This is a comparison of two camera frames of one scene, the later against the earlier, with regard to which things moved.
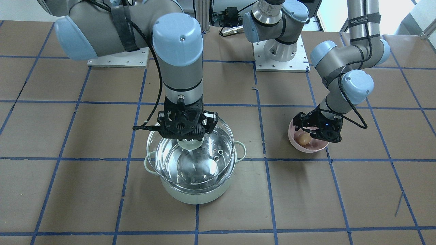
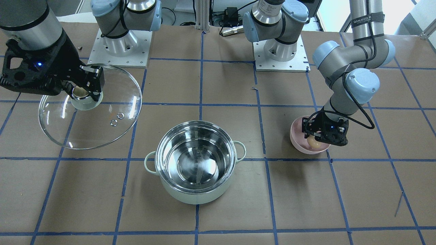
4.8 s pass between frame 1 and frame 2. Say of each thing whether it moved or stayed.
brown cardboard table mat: stayed
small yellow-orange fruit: moved
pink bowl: stayed
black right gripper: moved
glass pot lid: moved
